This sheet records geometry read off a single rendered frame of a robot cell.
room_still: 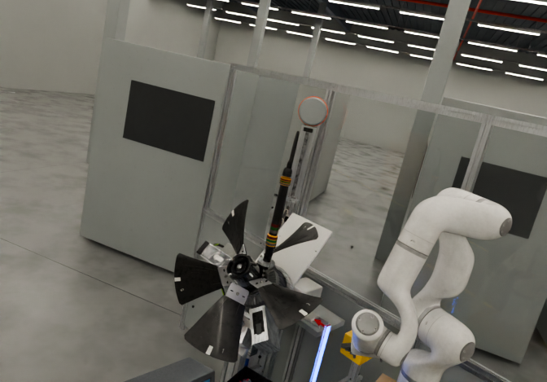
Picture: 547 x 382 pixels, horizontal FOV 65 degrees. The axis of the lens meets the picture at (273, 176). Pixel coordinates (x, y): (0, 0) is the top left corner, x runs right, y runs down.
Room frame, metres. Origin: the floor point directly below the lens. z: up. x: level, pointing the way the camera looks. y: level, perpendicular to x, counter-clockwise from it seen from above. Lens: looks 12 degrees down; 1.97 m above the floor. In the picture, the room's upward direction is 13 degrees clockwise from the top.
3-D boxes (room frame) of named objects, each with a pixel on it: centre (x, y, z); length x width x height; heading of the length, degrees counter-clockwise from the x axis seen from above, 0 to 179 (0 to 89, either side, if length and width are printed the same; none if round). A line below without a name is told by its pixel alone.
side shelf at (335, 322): (2.13, -0.33, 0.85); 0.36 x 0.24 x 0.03; 49
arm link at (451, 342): (1.22, -0.62, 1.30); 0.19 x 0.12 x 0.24; 31
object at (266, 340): (1.64, -0.11, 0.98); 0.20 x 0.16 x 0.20; 139
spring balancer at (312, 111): (2.36, -0.13, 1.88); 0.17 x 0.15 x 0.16; 49
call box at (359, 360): (1.63, -0.51, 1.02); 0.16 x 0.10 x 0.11; 139
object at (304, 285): (2.21, -0.29, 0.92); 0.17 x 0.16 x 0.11; 139
